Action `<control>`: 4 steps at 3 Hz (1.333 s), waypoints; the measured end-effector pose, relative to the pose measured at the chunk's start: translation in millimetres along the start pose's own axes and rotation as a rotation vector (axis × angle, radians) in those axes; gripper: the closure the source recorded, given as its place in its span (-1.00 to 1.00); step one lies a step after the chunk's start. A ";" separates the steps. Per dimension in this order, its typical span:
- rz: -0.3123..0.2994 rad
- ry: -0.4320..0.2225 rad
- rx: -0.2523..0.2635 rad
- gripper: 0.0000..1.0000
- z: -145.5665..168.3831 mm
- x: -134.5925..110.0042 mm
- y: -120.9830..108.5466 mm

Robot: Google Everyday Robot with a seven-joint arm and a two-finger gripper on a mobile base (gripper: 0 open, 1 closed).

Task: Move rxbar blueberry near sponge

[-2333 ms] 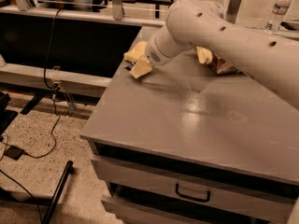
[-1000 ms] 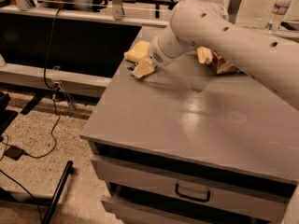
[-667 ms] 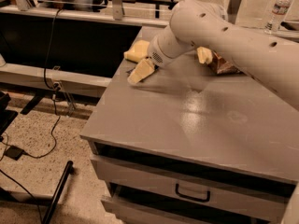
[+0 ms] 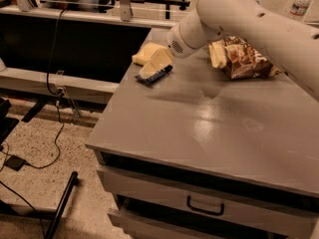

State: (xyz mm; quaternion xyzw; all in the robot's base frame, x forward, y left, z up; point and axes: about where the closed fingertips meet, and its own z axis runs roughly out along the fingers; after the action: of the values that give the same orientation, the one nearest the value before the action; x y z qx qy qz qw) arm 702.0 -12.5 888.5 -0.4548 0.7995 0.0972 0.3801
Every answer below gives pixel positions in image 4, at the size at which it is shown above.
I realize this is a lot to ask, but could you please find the grey cabinet drawer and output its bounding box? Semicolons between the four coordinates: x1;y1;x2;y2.
97;165;319;239

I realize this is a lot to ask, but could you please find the black drawer handle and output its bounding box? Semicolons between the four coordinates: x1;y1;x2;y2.
185;195;225;217

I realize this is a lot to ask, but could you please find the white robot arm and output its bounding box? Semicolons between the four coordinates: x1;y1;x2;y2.
165;0;319;100

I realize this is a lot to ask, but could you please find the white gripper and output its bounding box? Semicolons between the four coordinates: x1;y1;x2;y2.
138;16;213;80

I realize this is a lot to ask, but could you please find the black hanging cable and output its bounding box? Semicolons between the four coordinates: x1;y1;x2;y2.
25;10;68;170

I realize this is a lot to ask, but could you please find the black metal leg bar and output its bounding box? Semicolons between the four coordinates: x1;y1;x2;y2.
45;171;79;239

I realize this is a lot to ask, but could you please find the clear water bottle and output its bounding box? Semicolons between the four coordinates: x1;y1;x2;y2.
290;0;312;16

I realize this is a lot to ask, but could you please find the blue rxbar blueberry wrapper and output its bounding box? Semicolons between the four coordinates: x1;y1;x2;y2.
136;65;172;86

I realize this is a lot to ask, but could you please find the yellow sponge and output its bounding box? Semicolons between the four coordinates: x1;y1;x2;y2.
132;43;164;66

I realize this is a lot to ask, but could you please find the black power adapter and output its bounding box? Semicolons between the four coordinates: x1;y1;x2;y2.
5;155;26;171

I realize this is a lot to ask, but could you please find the brown chip bag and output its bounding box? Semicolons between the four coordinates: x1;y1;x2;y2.
208;36;281;80

